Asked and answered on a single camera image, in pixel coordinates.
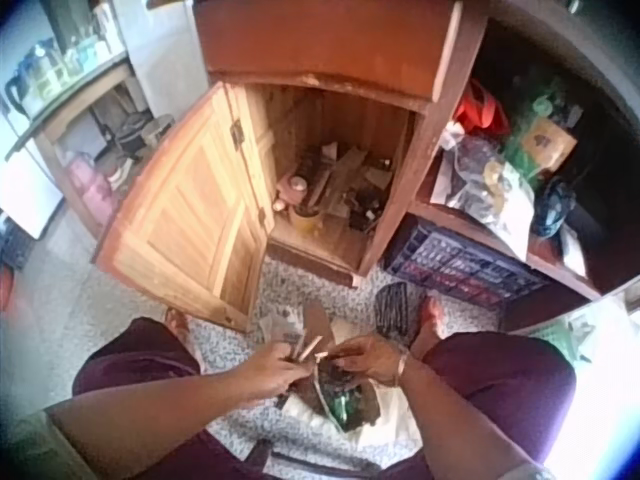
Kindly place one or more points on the person's right hand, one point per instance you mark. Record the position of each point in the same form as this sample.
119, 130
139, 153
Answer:
372, 362

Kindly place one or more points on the person's left hand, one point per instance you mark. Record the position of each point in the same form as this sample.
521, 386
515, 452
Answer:
267, 372

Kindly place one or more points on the person's right fingers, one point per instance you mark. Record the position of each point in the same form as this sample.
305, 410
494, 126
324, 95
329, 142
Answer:
350, 352

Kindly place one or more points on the person's left fingers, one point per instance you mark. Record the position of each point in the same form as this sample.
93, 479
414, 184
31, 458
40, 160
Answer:
295, 365

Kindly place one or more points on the small wooden stick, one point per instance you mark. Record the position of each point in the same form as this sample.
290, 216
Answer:
310, 350

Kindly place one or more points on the white plastic bag with items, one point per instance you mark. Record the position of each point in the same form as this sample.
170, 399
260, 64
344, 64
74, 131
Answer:
350, 405

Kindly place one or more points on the loose papers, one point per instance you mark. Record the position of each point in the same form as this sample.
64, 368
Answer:
280, 327

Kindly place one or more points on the brown cardboard piece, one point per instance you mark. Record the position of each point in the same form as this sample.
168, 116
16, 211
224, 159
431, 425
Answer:
316, 322

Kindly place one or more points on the gold bangle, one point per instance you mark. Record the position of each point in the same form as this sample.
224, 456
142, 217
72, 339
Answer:
401, 367

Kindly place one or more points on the black striped flat case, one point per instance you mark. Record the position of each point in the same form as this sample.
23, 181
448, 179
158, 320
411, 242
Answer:
392, 307

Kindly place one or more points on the blue plastic organizer box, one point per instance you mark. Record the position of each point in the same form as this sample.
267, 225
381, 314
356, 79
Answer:
460, 270

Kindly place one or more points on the yellow container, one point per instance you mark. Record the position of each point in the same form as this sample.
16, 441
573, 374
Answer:
305, 220

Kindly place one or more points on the person's legs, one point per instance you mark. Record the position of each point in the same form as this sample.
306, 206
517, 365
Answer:
500, 390

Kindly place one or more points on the heap of clutter in cabinet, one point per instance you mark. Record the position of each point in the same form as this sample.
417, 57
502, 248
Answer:
350, 185

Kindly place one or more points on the pink jar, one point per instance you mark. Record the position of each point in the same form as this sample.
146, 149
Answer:
292, 187

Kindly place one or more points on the wooden cabinet door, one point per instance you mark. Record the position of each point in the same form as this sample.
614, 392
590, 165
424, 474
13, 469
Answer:
190, 200

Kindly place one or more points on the shelf with bags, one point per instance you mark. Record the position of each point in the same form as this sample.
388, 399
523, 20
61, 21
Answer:
515, 160

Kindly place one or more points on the pink flask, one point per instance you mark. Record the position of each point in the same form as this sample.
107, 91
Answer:
90, 187

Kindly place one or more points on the wooden cabinet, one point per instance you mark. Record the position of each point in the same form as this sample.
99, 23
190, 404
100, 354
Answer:
330, 50

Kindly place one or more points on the white appliance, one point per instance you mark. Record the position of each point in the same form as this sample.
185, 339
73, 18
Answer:
27, 190

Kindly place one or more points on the table with kettles and jars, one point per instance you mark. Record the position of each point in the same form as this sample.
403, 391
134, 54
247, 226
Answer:
65, 85

